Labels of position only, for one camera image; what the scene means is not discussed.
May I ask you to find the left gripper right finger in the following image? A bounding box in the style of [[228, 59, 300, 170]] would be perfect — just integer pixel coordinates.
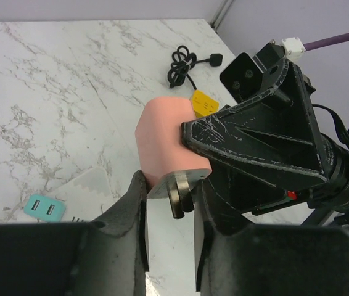
[[194, 181, 349, 295]]

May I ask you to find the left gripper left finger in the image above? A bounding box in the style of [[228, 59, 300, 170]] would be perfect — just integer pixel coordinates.
[[0, 171, 149, 295]]

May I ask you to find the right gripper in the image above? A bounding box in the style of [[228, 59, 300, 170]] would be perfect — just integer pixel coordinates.
[[181, 59, 349, 215]]

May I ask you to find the white power strip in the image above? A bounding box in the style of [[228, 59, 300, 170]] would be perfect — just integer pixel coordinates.
[[0, 166, 123, 224]]

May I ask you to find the teal USB charger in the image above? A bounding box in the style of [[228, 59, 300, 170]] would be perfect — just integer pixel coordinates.
[[23, 194, 65, 222]]

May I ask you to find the yellow cube socket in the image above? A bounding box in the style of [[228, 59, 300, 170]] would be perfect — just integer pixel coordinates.
[[191, 89, 219, 118]]

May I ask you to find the pink plug adapter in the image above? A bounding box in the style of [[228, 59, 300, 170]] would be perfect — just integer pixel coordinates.
[[135, 97, 212, 219]]

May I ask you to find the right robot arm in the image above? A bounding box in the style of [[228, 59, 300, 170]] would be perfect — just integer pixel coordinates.
[[181, 54, 349, 223]]

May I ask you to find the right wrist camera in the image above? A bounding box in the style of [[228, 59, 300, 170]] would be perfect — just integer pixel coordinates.
[[219, 43, 285, 103]]

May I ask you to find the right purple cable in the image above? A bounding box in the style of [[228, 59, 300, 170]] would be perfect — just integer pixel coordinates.
[[281, 27, 349, 59]]

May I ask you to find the black power cord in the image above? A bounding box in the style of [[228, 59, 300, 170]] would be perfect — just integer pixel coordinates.
[[167, 45, 224, 90]]

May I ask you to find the right aluminium frame post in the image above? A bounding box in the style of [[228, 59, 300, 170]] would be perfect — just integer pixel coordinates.
[[209, 0, 235, 30]]

